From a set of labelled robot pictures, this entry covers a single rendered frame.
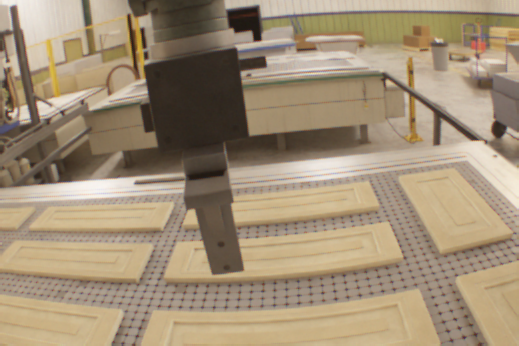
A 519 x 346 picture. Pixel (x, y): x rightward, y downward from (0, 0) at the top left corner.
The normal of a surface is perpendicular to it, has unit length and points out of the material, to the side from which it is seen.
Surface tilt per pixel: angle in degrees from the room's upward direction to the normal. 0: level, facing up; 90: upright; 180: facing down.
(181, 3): 90
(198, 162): 90
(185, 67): 90
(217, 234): 115
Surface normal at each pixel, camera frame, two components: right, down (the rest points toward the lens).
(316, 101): -0.05, 0.35
